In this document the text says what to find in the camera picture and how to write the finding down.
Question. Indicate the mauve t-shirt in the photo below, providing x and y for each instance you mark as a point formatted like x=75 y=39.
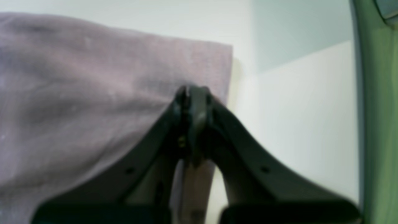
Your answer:
x=76 y=95

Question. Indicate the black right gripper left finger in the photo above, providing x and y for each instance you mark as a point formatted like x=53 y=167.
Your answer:
x=137 y=188

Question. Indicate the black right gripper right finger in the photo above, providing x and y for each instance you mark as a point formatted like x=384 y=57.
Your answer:
x=260 y=189

